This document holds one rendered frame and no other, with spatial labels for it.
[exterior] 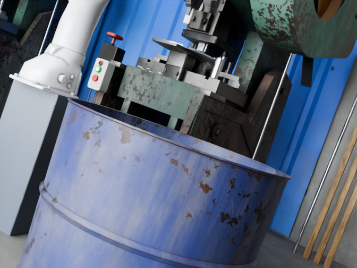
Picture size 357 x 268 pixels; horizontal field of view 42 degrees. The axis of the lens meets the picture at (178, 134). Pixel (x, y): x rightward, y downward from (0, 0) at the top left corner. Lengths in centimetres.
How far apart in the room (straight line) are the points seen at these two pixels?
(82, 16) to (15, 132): 41
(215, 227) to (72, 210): 21
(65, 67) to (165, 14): 241
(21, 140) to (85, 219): 82
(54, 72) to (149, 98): 63
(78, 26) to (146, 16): 245
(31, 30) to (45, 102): 197
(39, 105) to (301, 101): 204
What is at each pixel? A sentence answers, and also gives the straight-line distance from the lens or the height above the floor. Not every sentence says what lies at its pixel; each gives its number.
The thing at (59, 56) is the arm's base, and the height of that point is 56.
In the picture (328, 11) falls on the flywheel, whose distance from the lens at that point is 231.
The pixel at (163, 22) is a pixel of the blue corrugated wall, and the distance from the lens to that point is 380.
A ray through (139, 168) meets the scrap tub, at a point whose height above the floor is 43.
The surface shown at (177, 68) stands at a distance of 201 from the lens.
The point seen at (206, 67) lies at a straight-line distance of 210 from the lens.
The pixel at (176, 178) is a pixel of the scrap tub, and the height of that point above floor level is 43.
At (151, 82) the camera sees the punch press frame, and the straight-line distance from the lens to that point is 199.
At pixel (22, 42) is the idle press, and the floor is 61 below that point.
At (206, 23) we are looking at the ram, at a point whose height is 93.
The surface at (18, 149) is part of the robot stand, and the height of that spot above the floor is 25.
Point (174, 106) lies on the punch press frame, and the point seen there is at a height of 54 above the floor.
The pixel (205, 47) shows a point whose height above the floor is 85.
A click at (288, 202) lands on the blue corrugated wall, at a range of 309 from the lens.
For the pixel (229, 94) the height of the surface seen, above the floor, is 67.
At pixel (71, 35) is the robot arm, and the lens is 150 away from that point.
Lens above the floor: 52
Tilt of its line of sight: 2 degrees down
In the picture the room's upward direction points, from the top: 20 degrees clockwise
